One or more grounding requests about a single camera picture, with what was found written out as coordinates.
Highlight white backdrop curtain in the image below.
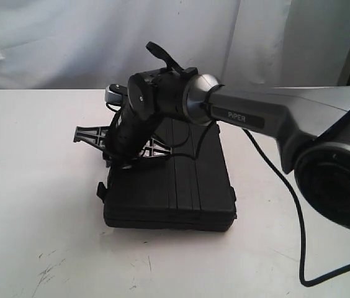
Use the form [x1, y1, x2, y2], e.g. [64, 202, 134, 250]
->
[0, 1, 350, 89]

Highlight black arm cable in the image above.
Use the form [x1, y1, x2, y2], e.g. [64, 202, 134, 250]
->
[193, 122, 318, 287]

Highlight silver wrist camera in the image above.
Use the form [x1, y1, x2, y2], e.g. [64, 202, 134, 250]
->
[105, 84, 128, 107]

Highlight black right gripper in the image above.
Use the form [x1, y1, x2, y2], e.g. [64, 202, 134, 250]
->
[74, 107, 173, 167]

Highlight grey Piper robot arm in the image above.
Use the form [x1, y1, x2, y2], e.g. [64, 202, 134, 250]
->
[74, 42, 350, 232]

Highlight black plastic carrying case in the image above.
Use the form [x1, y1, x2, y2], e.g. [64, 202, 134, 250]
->
[97, 120, 236, 232]

